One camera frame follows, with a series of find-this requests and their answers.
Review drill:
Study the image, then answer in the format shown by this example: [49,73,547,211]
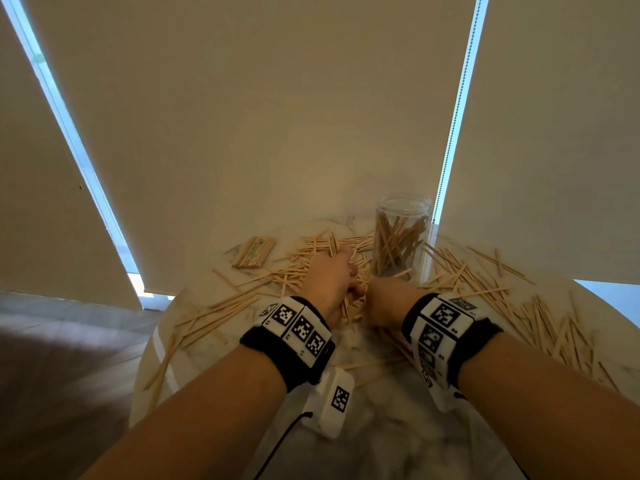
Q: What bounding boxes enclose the person's left hand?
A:
[298,247,369,329]

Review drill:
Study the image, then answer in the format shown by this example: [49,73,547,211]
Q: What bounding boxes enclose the person's right hand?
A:
[362,277,426,330]

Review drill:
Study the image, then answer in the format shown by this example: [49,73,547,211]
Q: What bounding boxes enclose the person's right forearm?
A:
[457,332,640,480]

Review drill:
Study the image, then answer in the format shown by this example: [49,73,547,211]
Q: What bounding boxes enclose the person's left forearm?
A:
[80,345,288,480]

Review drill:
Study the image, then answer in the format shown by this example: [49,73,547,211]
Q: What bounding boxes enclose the bunch of sticks in jar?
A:
[374,212,430,276]

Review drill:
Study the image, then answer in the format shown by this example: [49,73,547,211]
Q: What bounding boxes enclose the clear plastic jar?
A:
[371,193,433,281]

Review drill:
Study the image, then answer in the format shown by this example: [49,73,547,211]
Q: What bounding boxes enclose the wrapped pack of wooden sticks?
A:
[231,236,277,269]

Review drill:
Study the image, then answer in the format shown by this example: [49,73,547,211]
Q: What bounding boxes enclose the black wristband with marker blocks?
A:
[401,293,504,390]
[240,296,337,393]

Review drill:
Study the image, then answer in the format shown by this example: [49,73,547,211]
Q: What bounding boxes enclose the wide beige roller blind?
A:
[20,0,479,296]

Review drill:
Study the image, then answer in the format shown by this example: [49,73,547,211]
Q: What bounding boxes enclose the scattered pile of wooden sticks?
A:
[142,230,622,411]

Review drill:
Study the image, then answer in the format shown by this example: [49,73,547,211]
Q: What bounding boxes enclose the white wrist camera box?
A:
[422,366,466,413]
[301,367,356,440]

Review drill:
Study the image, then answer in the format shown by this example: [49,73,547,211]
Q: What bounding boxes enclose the black cable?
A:
[253,411,314,480]

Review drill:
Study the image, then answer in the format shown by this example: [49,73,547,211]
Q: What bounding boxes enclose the blind bead chain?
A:
[430,0,486,226]

